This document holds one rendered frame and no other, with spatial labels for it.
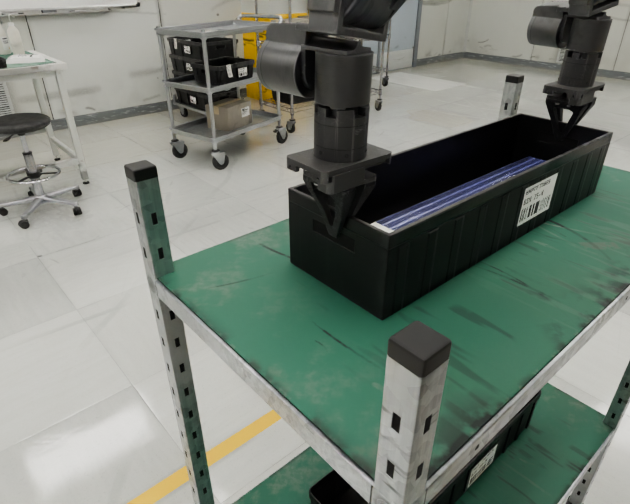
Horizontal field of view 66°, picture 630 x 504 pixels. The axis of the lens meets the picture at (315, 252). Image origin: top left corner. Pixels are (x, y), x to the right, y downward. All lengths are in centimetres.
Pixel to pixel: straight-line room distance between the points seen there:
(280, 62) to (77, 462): 147
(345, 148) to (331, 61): 8
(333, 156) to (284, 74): 10
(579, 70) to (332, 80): 57
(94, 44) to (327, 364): 493
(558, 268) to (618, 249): 12
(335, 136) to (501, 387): 30
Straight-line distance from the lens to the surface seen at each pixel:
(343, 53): 49
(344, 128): 50
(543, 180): 79
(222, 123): 397
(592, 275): 74
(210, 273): 66
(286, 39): 55
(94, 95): 533
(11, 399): 207
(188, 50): 488
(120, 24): 537
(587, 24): 96
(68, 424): 189
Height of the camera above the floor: 130
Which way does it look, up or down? 30 degrees down
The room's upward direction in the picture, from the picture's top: straight up
